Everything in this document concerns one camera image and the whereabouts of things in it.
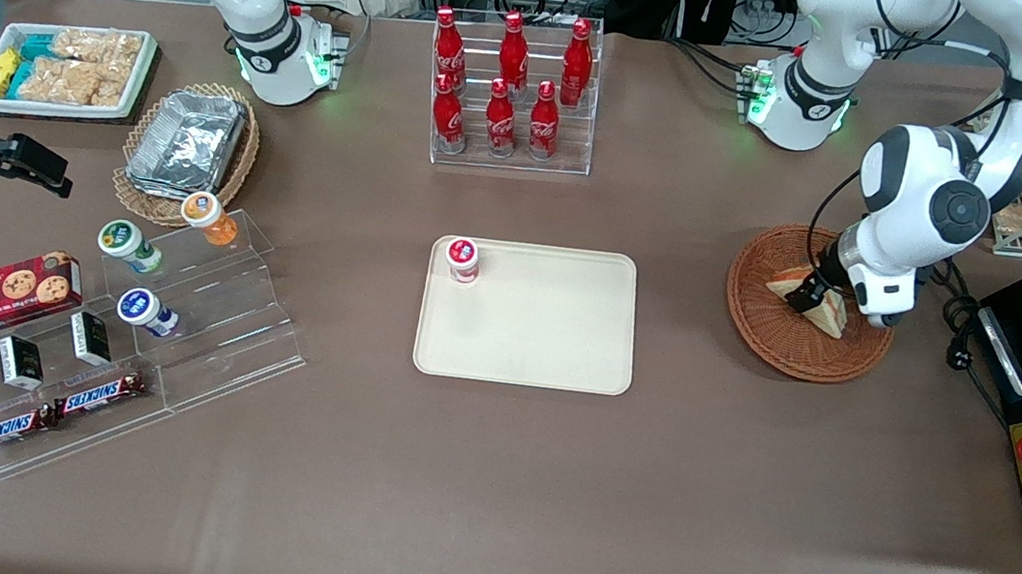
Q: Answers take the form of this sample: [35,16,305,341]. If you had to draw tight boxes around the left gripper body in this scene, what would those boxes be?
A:
[809,229,927,320]

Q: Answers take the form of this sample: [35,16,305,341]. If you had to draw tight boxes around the triangular sandwich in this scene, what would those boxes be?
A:
[761,265,854,341]

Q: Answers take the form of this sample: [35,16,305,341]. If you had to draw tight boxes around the brown round wicker basket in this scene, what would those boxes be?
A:
[716,216,907,392]

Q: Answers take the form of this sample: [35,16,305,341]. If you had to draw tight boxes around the white rectangular snack tray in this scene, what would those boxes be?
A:
[0,14,161,133]

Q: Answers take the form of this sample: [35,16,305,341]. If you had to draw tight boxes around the light tan wicker basket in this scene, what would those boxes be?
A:
[107,72,267,237]

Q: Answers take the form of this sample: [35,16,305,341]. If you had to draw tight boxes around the beige plastic tray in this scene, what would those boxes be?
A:
[410,230,648,400]

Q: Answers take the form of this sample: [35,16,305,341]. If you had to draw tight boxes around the teal snack pack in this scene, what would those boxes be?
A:
[15,32,60,66]
[8,58,38,101]

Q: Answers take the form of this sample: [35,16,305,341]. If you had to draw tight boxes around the clear bag rice crackers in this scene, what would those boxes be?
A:
[49,24,145,72]
[15,51,132,112]

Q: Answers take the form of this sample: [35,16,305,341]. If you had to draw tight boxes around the yellow snack pack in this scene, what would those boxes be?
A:
[0,46,22,101]

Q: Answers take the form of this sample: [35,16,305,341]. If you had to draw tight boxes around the green yogurt cup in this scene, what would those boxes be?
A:
[94,217,168,277]

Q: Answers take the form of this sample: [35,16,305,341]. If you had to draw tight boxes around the aluminium foil container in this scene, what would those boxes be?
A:
[122,85,250,205]

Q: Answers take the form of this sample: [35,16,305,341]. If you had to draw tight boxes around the blue yogurt cup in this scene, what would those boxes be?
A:
[113,286,183,341]

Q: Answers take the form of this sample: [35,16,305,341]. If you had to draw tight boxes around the small black box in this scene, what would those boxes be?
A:
[65,309,118,369]
[0,334,49,393]

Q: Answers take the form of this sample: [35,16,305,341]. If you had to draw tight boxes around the orange drink bottle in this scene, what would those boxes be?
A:
[176,189,243,251]

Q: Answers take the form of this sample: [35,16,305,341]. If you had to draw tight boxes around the Snickers bar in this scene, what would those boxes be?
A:
[0,400,58,467]
[51,361,150,430]

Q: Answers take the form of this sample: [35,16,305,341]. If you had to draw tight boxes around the clear acrylic stepped stand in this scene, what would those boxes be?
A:
[0,180,325,516]

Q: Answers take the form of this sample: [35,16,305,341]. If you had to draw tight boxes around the clear acrylic bottle rack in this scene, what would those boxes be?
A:
[417,0,609,183]

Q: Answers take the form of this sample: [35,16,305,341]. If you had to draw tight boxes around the red cola bottle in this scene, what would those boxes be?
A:
[427,71,474,156]
[495,10,537,95]
[428,5,476,92]
[557,16,598,110]
[480,76,524,160]
[525,78,565,162]

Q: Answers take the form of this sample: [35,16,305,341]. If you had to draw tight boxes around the red lid yogurt cup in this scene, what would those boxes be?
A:
[441,235,485,287]

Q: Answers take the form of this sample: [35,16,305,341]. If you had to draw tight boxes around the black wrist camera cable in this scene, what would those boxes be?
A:
[804,164,867,267]

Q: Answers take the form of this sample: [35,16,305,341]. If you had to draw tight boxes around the black power cable with plug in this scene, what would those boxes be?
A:
[917,259,1022,428]

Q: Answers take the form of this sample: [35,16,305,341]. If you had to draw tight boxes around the black arm base cables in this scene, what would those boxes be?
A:
[662,38,758,98]

